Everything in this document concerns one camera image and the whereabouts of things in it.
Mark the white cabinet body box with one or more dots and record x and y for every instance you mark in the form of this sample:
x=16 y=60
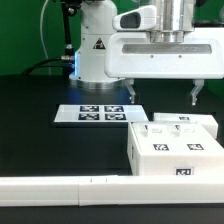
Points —
x=173 y=163

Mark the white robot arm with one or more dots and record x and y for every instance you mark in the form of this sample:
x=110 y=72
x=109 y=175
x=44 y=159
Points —
x=157 y=40

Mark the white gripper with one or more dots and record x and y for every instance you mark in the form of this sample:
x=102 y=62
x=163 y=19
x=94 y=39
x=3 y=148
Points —
x=200 y=56

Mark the white cabinet top bar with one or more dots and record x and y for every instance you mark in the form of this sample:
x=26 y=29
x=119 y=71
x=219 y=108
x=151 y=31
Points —
x=207 y=121

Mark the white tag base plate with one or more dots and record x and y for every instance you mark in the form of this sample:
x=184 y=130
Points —
x=100 y=113

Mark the white cabinet door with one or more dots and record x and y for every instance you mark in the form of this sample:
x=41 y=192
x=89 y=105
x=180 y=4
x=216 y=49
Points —
x=194 y=139
x=153 y=138

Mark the white front fence rail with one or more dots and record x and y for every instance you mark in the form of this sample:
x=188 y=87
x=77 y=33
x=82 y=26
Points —
x=109 y=190

